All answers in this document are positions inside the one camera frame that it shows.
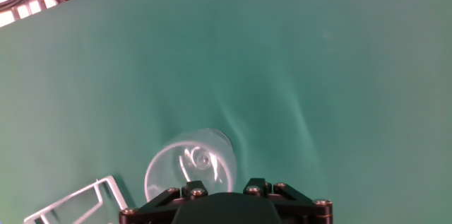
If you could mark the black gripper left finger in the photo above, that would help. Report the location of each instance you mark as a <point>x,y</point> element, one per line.
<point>159,206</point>

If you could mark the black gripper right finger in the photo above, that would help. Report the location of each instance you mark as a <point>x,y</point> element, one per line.
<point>300,204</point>

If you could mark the clear wine glass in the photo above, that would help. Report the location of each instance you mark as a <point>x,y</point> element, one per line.
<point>197,153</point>

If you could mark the green table mat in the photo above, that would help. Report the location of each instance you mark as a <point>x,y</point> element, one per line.
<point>282,75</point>

